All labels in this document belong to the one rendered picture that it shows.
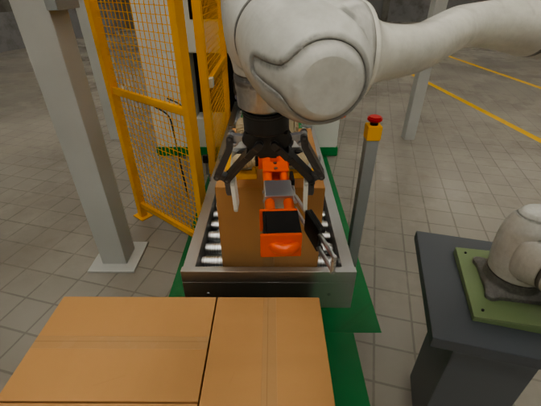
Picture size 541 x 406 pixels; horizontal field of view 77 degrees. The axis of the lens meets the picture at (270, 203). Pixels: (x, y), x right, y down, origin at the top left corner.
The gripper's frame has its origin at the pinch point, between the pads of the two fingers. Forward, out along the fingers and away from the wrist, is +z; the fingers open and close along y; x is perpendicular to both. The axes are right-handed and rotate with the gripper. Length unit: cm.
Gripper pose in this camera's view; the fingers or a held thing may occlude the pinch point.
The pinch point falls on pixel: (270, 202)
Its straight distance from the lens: 67.4
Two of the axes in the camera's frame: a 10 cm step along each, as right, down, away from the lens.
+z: 0.4, 7.6, 6.5
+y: -10.0, 0.0, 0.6
